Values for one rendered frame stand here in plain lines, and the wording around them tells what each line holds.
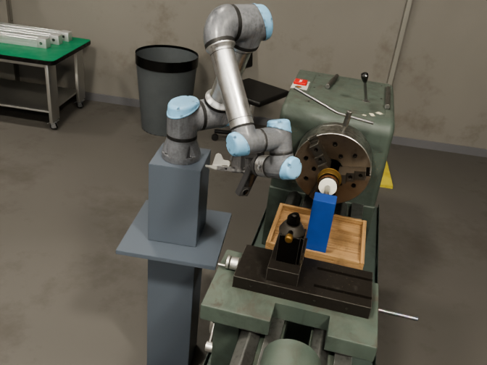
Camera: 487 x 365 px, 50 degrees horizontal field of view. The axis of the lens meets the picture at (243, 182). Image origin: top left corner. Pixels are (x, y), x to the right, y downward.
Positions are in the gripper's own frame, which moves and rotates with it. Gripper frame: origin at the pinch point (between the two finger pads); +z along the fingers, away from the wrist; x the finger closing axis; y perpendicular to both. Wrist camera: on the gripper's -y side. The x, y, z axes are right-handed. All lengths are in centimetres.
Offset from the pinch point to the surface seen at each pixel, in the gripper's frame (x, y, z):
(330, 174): -35.0, -0.2, -23.4
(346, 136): -43, 15, -24
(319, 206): -19.2, -10.8, -31.5
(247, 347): 20, -50, -38
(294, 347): 38, -36, -70
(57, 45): -81, 92, 319
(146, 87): -132, 58, 251
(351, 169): -46, 2, -25
